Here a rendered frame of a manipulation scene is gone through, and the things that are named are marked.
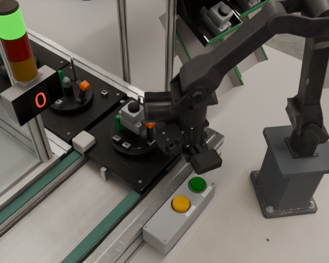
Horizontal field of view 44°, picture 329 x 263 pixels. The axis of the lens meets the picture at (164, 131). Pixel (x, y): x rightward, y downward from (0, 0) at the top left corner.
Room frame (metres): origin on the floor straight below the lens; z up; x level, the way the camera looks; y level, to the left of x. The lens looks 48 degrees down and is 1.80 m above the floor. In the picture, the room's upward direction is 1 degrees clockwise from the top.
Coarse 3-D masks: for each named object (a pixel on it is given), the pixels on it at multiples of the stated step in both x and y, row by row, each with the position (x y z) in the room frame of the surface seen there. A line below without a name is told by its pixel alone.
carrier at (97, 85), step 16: (64, 80) 0.86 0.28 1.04; (96, 80) 0.95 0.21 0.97; (64, 96) 0.85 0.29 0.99; (96, 96) 0.88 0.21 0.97; (112, 96) 0.88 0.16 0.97; (48, 112) 0.80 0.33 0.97; (64, 112) 0.79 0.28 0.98; (80, 112) 0.81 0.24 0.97; (96, 112) 0.81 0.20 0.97; (48, 128) 0.75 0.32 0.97; (64, 128) 0.74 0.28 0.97; (80, 128) 0.74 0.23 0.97
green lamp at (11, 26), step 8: (0, 16) 0.61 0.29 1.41; (8, 16) 0.61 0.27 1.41; (16, 16) 0.62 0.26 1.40; (0, 24) 0.61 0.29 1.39; (8, 24) 0.61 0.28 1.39; (16, 24) 0.61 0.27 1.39; (24, 24) 0.63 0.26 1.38; (0, 32) 0.61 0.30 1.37; (8, 32) 0.61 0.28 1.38; (16, 32) 0.61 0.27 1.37; (24, 32) 0.62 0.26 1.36
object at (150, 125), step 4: (144, 120) 0.69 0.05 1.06; (144, 124) 0.68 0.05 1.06; (148, 124) 0.67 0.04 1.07; (152, 124) 0.67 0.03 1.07; (148, 128) 0.67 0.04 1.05; (152, 128) 0.68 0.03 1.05; (148, 132) 0.68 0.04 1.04; (152, 132) 0.68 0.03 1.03; (148, 136) 0.68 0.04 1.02; (152, 136) 0.68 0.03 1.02; (148, 140) 0.67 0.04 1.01; (152, 140) 0.68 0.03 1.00
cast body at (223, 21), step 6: (204, 6) 0.93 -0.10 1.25; (216, 6) 0.89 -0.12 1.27; (222, 6) 0.88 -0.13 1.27; (228, 6) 0.89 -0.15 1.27; (204, 12) 0.91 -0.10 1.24; (210, 12) 0.88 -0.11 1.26; (216, 12) 0.87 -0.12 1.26; (222, 12) 0.87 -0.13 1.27; (228, 12) 0.87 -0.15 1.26; (204, 18) 0.89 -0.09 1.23; (210, 18) 0.88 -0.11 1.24; (216, 18) 0.87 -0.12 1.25; (222, 18) 0.86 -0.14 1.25; (228, 18) 0.88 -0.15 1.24; (204, 24) 0.89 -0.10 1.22; (210, 24) 0.88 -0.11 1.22; (216, 24) 0.87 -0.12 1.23; (222, 24) 0.87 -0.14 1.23; (228, 24) 0.89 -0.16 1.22; (210, 30) 0.88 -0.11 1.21; (216, 30) 0.87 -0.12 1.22; (222, 30) 0.86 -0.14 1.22; (216, 36) 0.86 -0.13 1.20
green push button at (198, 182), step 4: (196, 176) 0.59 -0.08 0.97; (192, 180) 0.58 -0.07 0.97; (196, 180) 0.58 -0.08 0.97; (200, 180) 0.58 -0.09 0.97; (204, 180) 0.58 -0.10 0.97; (192, 184) 0.57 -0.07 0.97; (196, 184) 0.57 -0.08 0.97; (200, 184) 0.57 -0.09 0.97; (204, 184) 0.57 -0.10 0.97; (192, 188) 0.56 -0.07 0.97; (196, 188) 0.55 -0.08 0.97; (200, 188) 0.55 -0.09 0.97; (204, 188) 0.56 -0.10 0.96
